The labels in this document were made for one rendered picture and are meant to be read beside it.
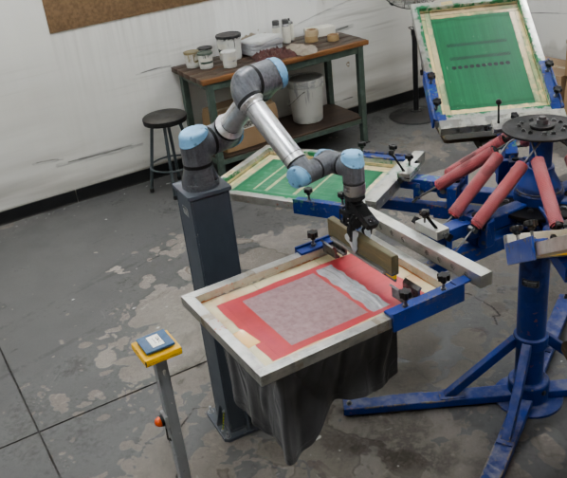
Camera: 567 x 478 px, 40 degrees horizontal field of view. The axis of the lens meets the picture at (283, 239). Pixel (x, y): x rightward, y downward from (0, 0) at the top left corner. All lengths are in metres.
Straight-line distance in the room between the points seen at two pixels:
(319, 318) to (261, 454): 1.09
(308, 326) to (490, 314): 1.93
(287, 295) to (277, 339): 0.26
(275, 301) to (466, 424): 1.27
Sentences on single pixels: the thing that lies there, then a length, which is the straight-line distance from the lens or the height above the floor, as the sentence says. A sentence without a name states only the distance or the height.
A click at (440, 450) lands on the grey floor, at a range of 3.49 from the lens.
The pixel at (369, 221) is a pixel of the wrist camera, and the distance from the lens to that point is 2.58.
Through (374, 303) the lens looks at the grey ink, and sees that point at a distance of 2.63.
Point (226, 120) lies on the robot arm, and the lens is 2.98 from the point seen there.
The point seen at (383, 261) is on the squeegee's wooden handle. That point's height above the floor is 1.11.
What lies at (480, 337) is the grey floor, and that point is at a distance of 4.15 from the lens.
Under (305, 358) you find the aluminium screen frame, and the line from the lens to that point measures 2.36.
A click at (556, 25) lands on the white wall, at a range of 7.49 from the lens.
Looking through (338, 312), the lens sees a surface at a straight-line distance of 2.61.
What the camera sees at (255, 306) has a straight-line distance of 2.69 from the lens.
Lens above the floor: 2.38
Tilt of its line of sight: 27 degrees down
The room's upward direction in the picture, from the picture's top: 7 degrees counter-clockwise
